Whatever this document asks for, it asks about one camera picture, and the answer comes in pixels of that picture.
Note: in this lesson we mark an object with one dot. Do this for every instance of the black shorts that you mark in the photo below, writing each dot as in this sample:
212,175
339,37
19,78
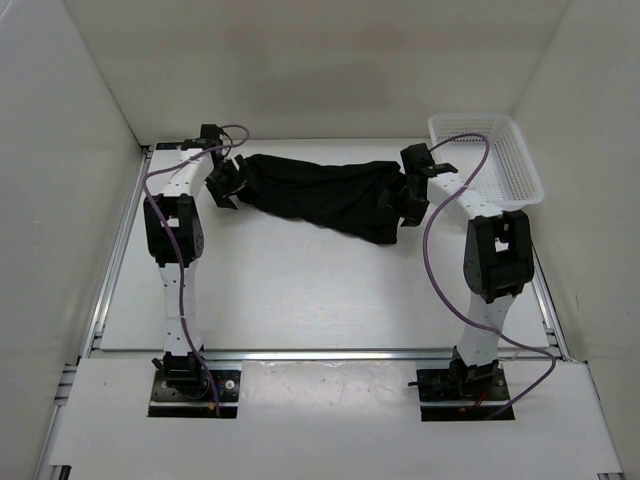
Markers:
343,198

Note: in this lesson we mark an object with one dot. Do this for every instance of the white plastic basket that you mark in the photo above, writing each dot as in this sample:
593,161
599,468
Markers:
508,178

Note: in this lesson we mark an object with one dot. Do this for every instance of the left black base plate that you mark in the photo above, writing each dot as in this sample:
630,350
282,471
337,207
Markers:
225,390

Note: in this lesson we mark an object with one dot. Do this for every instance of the aluminium rail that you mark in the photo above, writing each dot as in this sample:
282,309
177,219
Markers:
95,327
330,354
541,326

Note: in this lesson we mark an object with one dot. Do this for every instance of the black label sticker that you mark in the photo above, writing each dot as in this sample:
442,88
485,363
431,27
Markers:
168,146

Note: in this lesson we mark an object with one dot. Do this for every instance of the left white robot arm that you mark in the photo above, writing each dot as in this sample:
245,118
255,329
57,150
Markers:
175,241

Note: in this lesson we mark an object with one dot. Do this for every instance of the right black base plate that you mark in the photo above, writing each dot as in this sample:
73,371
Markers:
435,395

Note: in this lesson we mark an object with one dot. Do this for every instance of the aluminium left rail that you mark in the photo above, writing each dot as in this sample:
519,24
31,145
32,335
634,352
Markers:
95,327

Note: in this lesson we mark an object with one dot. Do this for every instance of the aluminium right rail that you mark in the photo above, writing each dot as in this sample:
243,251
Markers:
541,326

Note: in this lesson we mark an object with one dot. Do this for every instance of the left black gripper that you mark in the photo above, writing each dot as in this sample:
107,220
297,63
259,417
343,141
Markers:
240,180

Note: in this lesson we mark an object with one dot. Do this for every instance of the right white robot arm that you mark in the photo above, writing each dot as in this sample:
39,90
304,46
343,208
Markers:
497,261

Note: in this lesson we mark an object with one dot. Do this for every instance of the aluminium front rail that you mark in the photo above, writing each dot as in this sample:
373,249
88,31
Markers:
330,354

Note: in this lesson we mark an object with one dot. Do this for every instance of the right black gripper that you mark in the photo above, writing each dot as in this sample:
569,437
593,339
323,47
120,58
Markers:
412,216

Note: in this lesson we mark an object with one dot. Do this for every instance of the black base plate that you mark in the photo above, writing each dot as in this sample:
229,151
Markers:
225,390
435,395

